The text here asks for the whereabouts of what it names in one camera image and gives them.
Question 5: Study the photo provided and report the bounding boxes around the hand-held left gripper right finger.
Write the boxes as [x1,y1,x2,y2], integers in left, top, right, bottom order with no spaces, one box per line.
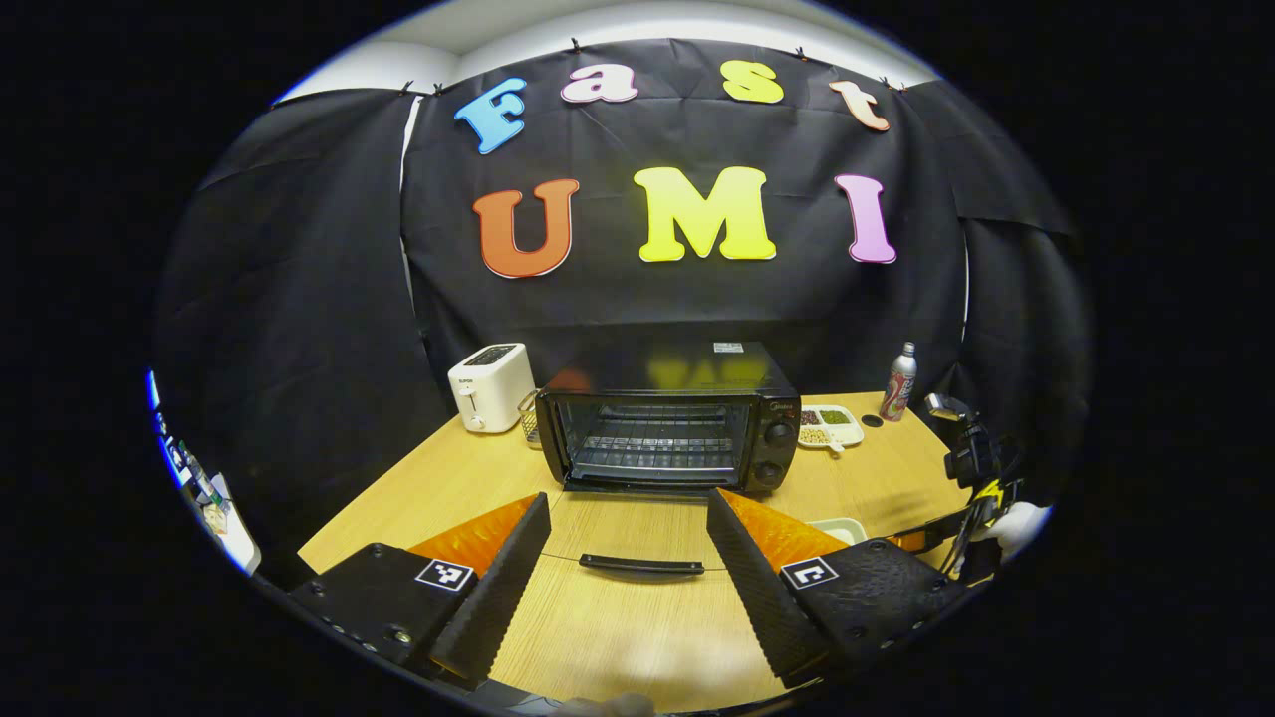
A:
[705,486,969,690]

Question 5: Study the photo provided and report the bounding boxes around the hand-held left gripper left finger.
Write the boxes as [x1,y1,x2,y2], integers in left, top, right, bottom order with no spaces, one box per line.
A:
[287,491,552,688]

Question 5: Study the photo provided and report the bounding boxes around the cream square tray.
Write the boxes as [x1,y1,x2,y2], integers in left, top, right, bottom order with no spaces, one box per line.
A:
[807,517,868,547]

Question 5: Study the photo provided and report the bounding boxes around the black electric oven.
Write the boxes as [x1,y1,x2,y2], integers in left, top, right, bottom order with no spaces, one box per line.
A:
[534,342,803,580]

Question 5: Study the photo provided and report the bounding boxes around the silver drink bottle red label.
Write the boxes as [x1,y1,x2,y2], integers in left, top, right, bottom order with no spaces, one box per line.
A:
[879,342,918,423]

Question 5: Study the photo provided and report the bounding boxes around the white divided plate with beans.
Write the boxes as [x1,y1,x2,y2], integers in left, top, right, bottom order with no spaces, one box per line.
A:
[797,404,866,454]

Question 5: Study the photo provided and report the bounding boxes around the white toaster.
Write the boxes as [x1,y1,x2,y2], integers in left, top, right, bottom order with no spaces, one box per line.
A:
[447,343,536,433]

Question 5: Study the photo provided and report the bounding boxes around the black backdrop cloth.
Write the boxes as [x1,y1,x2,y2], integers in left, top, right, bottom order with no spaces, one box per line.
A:
[149,38,1095,589]

